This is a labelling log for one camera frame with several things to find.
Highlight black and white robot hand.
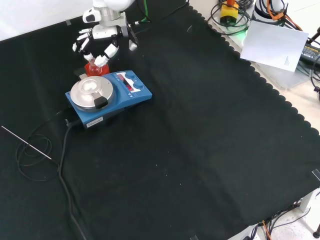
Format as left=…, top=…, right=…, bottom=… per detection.
left=72, top=11, right=140, bottom=68

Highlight clear round-bottom glass flask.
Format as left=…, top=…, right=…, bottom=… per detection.
left=88, top=57, right=104, bottom=77

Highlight blue-base magnetic stirrer heater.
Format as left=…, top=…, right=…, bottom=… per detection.
left=65, top=70, right=153, bottom=130

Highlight yellow emergency stop button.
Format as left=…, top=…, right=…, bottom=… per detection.
left=219, top=0, right=241, bottom=26

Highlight black table cloth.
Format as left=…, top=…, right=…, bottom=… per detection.
left=0, top=0, right=320, bottom=240

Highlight thin steel probe rod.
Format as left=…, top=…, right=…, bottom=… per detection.
left=0, top=125, right=53, bottom=161

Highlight pale white board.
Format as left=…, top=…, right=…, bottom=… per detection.
left=239, top=20, right=310, bottom=73

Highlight black power adapter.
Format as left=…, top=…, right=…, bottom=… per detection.
left=298, top=41, right=320, bottom=67

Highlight white table leg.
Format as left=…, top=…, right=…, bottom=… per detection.
left=299, top=190, right=315, bottom=214

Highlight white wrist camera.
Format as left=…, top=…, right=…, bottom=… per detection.
left=82, top=7, right=101, bottom=24

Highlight red rubber flask ring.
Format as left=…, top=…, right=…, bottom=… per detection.
left=84, top=62, right=111, bottom=77

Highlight green cable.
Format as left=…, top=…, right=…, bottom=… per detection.
left=134, top=0, right=152, bottom=26

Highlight round metal block, black handles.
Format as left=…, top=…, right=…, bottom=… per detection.
left=73, top=66, right=109, bottom=110

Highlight black coiled cable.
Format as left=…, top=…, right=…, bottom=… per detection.
left=209, top=0, right=252, bottom=36

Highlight thin black probe cable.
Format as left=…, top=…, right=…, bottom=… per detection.
left=15, top=107, right=71, bottom=182

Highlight thick black power cable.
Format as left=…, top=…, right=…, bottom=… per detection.
left=57, top=118, right=89, bottom=240

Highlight orange cable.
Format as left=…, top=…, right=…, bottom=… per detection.
left=266, top=0, right=305, bottom=32

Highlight floor cable bundle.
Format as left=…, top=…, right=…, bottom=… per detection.
left=246, top=199, right=320, bottom=240

